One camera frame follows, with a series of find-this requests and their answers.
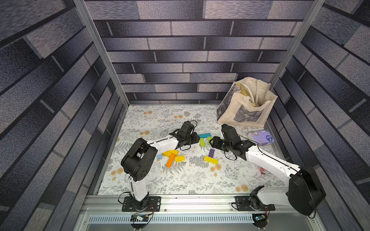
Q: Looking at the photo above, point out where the teal block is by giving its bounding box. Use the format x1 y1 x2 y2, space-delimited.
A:
198 133 211 139

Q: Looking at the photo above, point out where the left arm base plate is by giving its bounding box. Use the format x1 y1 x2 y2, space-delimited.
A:
121 196 162 212

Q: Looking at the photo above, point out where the cream canvas tote bag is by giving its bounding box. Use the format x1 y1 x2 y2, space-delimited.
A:
216 77 278 128

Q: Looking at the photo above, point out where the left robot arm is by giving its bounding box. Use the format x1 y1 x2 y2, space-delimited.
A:
121 120 200 204

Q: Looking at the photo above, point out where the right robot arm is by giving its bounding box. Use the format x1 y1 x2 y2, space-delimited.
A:
209 124 326 216

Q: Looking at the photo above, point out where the long yellow block left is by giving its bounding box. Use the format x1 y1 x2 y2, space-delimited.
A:
162 150 179 157

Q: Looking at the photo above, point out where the long yellow block right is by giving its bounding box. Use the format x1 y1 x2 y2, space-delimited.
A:
204 156 219 165

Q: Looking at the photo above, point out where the orange block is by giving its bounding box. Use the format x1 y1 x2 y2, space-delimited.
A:
166 154 176 167

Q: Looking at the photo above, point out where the purple tissue box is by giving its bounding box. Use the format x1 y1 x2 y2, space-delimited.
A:
250 130 275 146

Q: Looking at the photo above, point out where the aluminium front rail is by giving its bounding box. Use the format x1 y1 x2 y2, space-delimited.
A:
80 194 316 216

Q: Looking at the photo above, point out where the circuit board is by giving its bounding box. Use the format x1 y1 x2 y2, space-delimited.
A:
130 214 151 223
252 214 268 229

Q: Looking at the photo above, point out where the right circuit board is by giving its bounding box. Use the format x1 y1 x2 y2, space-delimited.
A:
252 214 268 229

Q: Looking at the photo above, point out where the small yellow block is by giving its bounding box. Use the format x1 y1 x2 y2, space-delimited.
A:
175 156 185 162

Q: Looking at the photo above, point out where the long yellow block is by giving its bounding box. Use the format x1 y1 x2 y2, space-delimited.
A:
204 156 219 165
162 150 179 157

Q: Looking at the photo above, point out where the left circuit board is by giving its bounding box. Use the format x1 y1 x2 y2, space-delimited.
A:
130 214 151 223

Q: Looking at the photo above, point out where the purple block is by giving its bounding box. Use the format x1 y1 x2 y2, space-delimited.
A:
208 149 215 158

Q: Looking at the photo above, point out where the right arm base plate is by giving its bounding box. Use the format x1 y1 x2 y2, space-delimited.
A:
231 195 276 212

